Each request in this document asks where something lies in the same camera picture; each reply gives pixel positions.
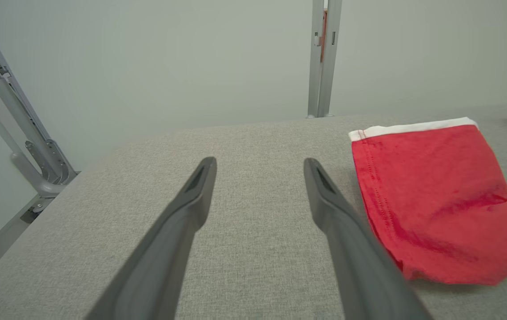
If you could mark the grey slanted metal frame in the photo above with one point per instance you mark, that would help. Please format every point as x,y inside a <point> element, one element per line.
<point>22,129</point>

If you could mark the red shorts with white trim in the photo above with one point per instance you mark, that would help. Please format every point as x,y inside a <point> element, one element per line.
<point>435,200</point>

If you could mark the grey metal upright post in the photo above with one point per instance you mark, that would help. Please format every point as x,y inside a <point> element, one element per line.
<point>324,66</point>

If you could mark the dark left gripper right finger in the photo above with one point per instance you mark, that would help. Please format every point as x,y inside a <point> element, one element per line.
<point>360,266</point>

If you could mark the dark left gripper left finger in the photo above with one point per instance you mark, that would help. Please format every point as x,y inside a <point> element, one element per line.
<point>164,258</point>

